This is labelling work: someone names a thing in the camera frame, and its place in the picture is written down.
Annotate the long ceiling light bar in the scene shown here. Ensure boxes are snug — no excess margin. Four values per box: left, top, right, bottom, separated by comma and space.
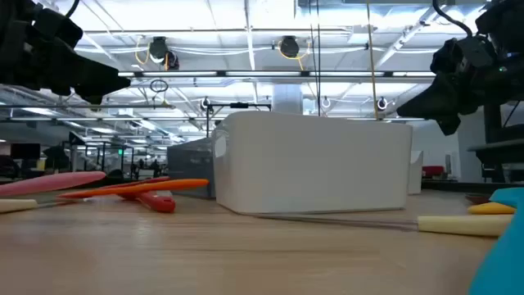
117, 70, 436, 79

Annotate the red couch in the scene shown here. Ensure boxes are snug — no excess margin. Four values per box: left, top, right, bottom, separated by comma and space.
421, 165, 446, 179

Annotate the large white plastic bin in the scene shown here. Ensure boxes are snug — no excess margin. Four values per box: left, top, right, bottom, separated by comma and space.
211, 110, 413, 215

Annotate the white building column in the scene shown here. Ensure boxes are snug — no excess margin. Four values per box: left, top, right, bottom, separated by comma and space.
271, 84, 305, 116

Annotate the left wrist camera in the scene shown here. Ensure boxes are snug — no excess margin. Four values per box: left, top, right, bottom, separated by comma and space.
32, 7, 84, 49

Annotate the grey side desk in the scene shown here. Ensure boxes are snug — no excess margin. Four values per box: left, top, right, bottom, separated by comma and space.
467, 102, 524, 184

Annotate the black hanging cable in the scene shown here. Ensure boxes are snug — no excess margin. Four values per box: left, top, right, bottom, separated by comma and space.
309, 0, 322, 118

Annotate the grey translucent plastic bin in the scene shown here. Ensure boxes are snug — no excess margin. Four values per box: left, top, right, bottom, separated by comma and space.
166, 137, 217, 200

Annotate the pink silicone spatula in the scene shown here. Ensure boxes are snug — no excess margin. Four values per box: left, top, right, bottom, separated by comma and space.
0, 170, 108, 198

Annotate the blue silicone spatula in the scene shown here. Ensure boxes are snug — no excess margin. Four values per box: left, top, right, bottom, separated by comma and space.
468, 187, 524, 295

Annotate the orange silicone spatula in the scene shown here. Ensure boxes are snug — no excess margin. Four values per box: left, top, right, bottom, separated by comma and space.
56, 178, 210, 201

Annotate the small white plastic bin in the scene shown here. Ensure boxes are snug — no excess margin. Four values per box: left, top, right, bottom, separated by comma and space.
407, 149, 424, 196

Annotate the yellow hanging cable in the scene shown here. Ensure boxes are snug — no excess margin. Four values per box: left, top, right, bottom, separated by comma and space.
365, 0, 381, 121

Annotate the cream-handled table knife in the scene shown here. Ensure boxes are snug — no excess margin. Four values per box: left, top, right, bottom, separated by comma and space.
0, 198, 88, 215
244, 211, 513, 238

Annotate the yellow silicone spatula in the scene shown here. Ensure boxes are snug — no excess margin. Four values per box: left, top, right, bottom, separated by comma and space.
467, 201, 517, 216

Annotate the black ceiling cord reel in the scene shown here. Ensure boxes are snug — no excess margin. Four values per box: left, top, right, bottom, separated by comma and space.
147, 35, 181, 71
278, 34, 301, 60

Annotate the black background monitor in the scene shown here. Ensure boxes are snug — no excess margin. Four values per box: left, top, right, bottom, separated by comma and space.
10, 143, 42, 161

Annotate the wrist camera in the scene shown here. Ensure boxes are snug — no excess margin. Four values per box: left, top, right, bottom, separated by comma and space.
460, 35, 497, 70
32, 7, 84, 49

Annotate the red silicone spatula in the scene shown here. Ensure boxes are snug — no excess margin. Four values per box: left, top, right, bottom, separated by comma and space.
100, 175, 172, 190

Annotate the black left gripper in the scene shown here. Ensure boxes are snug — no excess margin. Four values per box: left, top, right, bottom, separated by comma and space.
0, 39, 132, 106

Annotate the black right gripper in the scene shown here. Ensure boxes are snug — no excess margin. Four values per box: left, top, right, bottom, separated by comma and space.
395, 39, 524, 136

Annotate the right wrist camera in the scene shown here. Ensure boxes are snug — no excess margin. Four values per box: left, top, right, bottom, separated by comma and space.
460, 35, 497, 70

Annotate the black cable coil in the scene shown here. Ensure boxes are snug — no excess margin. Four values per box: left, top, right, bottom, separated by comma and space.
148, 78, 170, 94

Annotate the black background rig frame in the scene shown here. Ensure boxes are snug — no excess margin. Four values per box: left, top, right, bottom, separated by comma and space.
204, 101, 273, 139

